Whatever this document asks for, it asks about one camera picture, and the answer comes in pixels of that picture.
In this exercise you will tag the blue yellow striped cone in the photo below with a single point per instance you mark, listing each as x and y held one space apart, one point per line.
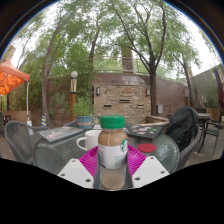
44 120

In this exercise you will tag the wooden bench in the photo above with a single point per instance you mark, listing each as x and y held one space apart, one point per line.
16 116

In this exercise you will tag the slim wooden lamp post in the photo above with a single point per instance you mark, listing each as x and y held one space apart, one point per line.
186 96

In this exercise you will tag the tall leafy tree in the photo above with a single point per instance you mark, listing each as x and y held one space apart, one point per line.
153 96
188 86
45 93

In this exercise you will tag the low stone basin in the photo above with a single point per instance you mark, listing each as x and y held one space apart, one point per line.
156 120

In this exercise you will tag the white ceramic mug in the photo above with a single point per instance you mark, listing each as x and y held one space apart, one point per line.
90 140

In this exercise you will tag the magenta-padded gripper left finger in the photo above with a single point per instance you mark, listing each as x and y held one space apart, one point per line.
75 171

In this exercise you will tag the green plant in blue pot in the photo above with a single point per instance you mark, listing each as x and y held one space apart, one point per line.
84 115

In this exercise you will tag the black wall lantern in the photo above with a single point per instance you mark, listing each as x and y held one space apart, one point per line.
147 92
98 91

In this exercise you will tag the grey wall utility box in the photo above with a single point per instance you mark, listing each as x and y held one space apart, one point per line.
160 109

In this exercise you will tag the grey laptop with stickers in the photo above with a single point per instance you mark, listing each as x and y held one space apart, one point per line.
58 134

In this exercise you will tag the globe-topped wooden lamp post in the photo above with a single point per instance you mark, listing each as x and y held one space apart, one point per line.
73 100

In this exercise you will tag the black metal patio chair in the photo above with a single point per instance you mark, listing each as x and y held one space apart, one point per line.
213 131

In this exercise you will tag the green-capped coffee drink bottle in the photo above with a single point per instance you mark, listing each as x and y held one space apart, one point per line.
112 150

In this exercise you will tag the round grey patio table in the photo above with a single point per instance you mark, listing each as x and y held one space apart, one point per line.
203 116

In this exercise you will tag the orange canopy tent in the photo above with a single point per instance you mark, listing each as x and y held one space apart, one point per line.
11 80

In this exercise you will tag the flat round red coaster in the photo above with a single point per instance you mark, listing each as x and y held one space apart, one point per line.
146 147

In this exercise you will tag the black laptop with stickers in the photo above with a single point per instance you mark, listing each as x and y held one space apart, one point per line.
143 131

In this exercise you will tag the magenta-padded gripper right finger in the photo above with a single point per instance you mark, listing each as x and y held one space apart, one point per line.
150 170

